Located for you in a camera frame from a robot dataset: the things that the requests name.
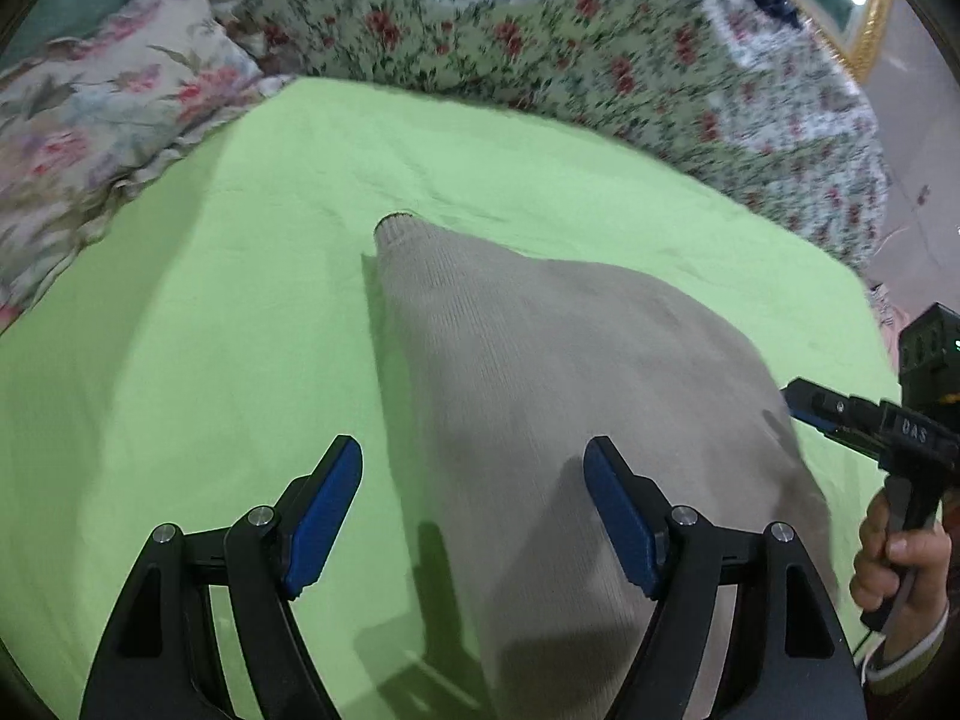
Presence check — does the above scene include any beige knit sweater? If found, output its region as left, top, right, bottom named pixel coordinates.
left=374, top=215, right=833, bottom=718

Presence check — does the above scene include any red sleeve right forearm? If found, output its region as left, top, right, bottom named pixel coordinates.
left=859, top=610, right=950, bottom=695

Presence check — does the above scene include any person's right hand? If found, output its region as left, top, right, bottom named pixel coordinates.
left=850, top=491, right=952, bottom=663

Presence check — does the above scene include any lime green bed sheet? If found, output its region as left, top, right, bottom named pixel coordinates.
left=2, top=80, right=898, bottom=718

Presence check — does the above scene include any red floral white quilt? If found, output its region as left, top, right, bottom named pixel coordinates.
left=235, top=0, right=889, bottom=270

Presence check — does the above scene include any pastel floral pillow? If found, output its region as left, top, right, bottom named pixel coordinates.
left=2, top=0, right=288, bottom=325

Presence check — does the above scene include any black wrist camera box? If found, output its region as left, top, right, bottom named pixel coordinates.
left=898, top=302, right=960, bottom=411

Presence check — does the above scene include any gold framed wall picture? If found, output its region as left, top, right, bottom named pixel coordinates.
left=785, top=0, right=898, bottom=85

